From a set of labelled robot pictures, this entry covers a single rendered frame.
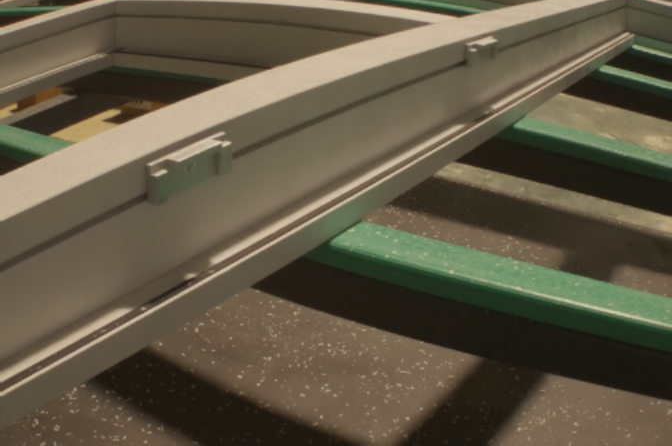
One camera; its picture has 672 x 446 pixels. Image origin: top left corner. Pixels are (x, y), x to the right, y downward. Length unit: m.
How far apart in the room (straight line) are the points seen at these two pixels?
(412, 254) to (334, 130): 0.08
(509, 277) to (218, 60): 0.42
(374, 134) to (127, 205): 0.18
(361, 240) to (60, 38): 0.47
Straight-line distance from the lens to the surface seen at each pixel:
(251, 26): 0.72
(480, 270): 0.39
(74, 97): 0.90
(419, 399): 0.76
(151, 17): 0.82
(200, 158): 0.35
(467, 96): 0.58
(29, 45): 0.79
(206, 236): 0.38
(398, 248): 0.41
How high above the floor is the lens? 1.04
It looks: 22 degrees down
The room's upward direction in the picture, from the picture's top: straight up
